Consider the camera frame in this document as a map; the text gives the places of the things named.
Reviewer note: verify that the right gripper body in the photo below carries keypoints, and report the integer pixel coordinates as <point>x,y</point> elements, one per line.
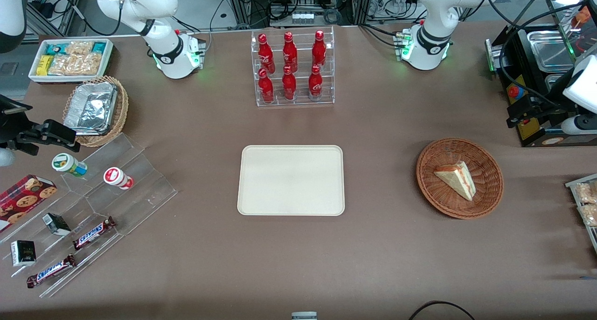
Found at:
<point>10,129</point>

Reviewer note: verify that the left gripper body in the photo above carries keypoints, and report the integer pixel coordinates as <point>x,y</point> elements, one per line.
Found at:
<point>544,107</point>

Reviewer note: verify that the triangular sandwich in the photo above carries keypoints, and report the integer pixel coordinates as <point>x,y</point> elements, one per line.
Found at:
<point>457,179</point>

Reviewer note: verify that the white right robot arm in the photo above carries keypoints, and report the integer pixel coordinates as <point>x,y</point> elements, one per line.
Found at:
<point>161,45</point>

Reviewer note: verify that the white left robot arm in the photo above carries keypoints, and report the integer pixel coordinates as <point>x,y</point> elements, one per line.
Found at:
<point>433,12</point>

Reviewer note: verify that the aluminium foil tray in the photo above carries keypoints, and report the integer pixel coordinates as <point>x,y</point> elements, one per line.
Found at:
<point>91,109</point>

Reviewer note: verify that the brown round wicker basket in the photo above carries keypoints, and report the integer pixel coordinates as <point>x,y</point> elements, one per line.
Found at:
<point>485,170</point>

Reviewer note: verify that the light tan wicker basket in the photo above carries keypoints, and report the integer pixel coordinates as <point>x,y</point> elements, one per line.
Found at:
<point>122,110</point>

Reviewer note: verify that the metal tray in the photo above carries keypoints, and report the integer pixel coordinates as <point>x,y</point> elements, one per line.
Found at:
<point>592,238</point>

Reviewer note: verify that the cream plastic tray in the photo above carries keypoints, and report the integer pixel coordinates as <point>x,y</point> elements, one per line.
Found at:
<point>289,180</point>

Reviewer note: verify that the green label yogurt cup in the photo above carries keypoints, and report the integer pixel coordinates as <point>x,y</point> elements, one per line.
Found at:
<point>69,164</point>

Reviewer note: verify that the white snack bin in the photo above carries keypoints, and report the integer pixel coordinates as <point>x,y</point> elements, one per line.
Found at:
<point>70,79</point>

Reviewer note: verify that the black food warmer cabinet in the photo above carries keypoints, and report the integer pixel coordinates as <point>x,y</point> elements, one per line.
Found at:
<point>550,49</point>

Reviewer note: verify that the red label yogurt cup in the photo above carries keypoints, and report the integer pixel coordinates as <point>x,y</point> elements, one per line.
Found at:
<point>117,177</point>

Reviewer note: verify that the yellow snack pack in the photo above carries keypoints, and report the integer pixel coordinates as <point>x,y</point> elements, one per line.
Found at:
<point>44,65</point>

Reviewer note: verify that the red cookie box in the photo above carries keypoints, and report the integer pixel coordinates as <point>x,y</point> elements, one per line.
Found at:
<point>23,198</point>

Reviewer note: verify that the clear bag of pastry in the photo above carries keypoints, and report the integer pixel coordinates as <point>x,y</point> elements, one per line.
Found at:
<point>586,192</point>
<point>590,215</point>

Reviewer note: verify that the clear bag of crackers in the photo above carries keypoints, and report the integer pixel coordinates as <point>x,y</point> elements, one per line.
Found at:
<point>79,48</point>
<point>77,64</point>

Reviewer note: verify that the small black chocolate box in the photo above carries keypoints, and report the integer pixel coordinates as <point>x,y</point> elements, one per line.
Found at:
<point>23,253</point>
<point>57,224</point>

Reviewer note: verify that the teal snack pack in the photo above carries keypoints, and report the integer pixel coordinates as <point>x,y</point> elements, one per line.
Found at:
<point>99,47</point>
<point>54,48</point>

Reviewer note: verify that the clear acrylic stepped display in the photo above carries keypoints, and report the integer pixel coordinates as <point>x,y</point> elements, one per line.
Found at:
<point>140,189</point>

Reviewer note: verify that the snickers chocolate bar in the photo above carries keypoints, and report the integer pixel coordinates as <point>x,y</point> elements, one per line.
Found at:
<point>51,271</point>
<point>93,233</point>

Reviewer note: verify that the red cola bottle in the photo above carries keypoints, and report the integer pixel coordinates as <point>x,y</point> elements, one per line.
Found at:
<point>265,54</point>
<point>289,53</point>
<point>289,84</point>
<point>266,87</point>
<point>319,50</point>
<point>315,83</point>

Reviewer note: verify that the clear acrylic bottle rack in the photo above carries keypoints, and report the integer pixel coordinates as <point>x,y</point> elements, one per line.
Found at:
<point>301,100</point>

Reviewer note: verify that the white power strip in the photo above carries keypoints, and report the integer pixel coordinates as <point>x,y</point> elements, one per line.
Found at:
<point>303,17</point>

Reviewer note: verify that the grey device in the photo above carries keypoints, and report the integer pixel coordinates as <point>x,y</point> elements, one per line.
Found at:
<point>304,316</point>

